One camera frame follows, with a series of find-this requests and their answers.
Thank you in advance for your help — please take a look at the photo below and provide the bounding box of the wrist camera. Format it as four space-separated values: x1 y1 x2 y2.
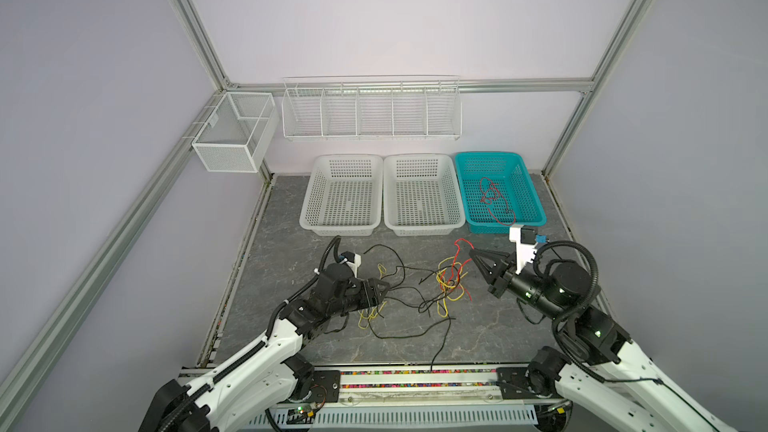
509 224 547 274
341 251 362 278

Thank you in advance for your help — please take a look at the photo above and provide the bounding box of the white plastic basket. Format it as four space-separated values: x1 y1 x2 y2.
383 154 466 237
299 154 384 237

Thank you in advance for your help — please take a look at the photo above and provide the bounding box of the front aluminium rail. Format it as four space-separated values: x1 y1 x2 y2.
170 361 673 412

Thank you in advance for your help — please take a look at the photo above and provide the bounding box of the long white wire rack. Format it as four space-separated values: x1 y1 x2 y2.
282 75 463 140

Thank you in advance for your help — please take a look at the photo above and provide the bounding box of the middle white plastic basket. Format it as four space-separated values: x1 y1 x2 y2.
383 154 466 237

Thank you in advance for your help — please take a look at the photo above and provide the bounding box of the cable bundle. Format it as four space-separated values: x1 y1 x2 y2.
353 237 475 373

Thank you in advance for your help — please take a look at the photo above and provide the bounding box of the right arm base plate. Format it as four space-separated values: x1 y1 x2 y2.
495 367 556 400

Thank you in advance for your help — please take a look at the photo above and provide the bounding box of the left white plastic basket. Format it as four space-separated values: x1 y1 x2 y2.
299 154 384 237

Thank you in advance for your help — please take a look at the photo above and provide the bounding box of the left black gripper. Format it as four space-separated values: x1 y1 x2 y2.
328 277 389 318

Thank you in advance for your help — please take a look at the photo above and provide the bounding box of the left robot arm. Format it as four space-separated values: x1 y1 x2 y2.
139 237 391 431

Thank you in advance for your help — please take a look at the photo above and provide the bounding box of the long red cable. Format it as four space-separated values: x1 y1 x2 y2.
477 176 518 228

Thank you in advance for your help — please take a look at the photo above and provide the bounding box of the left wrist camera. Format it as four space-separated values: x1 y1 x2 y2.
341 251 362 278

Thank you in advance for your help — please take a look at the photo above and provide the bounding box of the white slotted cable duct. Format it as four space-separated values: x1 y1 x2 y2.
272 404 539 431

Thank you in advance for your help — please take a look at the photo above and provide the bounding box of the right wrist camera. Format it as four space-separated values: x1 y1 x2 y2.
509 224 547 274

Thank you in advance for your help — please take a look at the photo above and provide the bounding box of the white mesh wall box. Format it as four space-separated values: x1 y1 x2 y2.
192 92 279 173

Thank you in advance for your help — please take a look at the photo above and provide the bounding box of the teal plastic basket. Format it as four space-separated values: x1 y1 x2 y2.
454 151 547 235

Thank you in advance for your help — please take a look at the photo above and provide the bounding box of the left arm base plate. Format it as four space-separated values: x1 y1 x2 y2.
288 369 341 403

